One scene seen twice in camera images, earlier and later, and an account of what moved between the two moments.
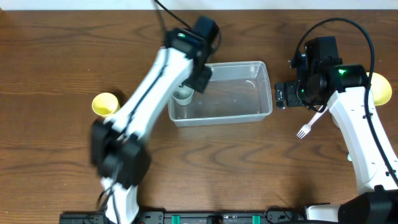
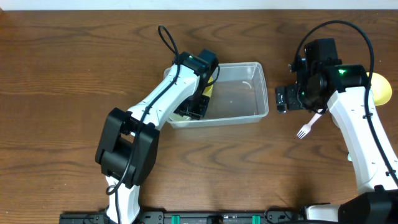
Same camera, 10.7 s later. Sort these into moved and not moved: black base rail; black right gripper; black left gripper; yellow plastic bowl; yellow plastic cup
Moved: yellow plastic cup; black left gripper
Not moved: black right gripper; yellow plastic bowl; black base rail
